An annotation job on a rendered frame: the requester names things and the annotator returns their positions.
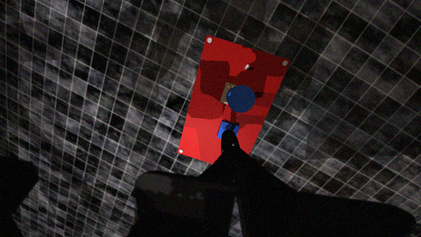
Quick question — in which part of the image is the red circuit board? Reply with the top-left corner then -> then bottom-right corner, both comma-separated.
178,35 -> 290,164

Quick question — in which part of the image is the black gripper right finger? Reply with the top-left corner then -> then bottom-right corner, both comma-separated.
234,146 -> 416,237

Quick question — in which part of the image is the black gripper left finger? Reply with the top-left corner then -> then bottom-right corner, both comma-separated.
134,145 -> 237,237

